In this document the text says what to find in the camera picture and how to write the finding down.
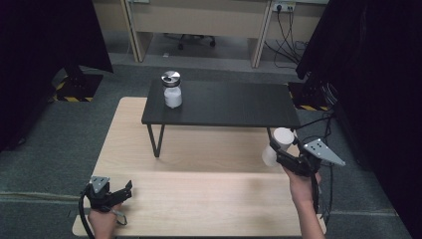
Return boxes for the black hanging power cables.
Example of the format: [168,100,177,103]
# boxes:
[263,6,311,70]

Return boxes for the black raised shelf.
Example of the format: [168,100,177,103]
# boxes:
[141,79,302,159]

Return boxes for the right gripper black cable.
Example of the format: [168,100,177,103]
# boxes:
[310,170,333,227]

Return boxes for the silver-lidded glass jar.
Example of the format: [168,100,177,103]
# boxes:
[160,70,184,110]

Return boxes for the black stand base with hazard tape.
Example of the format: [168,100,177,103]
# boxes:
[287,71,333,113]
[49,64,105,104]

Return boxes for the person's left hand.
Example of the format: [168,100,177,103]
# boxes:
[87,202,123,239]

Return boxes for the white-lidded plastic jar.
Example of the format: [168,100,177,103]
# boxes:
[261,126,296,168]

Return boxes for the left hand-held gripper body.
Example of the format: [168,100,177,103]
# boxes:
[82,175,121,213]

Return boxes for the person's right hand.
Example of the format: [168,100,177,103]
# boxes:
[283,164,322,208]

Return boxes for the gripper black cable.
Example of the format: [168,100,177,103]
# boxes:
[310,170,333,227]
[78,187,97,239]

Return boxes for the black office chair base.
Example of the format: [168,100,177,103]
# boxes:
[163,33,217,52]

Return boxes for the black curtain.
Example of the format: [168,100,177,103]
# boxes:
[0,0,114,154]
[296,0,422,239]

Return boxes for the grey wrist strap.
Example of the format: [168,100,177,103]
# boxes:
[110,208,129,227]

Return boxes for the white wall socket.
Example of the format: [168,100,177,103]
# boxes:
[272,0,297,13]

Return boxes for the beige office desk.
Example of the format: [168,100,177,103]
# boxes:
[92,0,329,70]

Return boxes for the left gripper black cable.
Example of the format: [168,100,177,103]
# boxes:
[78,187,97,239]

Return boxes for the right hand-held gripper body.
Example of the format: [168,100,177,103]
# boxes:
[277,137,346,178]

